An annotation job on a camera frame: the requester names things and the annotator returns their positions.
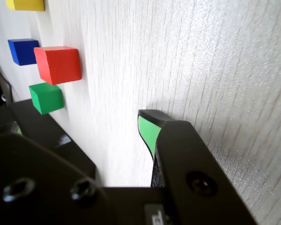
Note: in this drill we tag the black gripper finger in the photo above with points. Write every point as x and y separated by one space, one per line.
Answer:
37 182
192 168

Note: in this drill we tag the red wooden cube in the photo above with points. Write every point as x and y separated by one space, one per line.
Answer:
58 65

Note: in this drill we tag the green wooden cube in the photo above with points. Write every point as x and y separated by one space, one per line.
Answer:
45 99

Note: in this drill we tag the blue wooden cube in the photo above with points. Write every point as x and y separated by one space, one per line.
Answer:
22 51

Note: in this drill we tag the yellow wooden cube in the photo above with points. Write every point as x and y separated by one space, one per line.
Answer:
25 4

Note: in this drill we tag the black cardboard box tray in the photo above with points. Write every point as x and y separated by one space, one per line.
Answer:
23 114

